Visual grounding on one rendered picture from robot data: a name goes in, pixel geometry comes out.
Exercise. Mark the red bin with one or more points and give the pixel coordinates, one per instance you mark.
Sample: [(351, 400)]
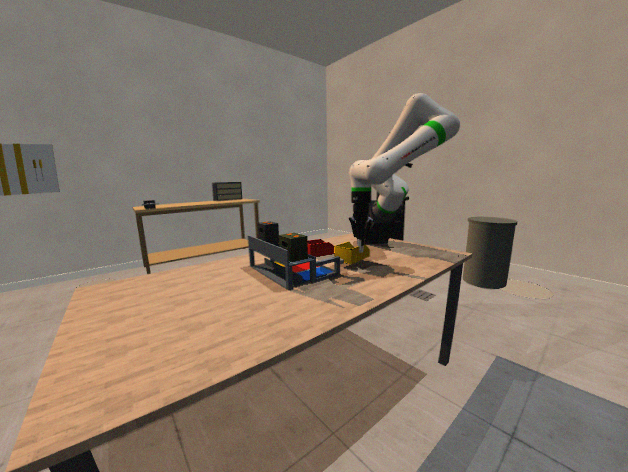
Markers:
[(320, 248)]

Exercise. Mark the yellow bin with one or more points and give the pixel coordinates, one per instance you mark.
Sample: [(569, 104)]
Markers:
[(349, 253)]

